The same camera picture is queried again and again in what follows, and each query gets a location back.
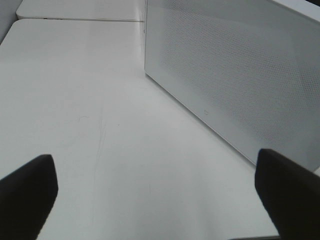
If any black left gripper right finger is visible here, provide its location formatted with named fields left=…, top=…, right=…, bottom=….
left=254, top=149, right=320, bottom=240

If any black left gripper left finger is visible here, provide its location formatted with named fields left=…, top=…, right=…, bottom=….
left=0, top=154, right=59, bottom=240

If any white microwave door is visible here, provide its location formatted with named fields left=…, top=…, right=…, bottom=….
left=144, top=0, right=320, bottom=171

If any white adjacent table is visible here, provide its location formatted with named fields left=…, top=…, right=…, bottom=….
left=16, top=0, right=146, bottom=22

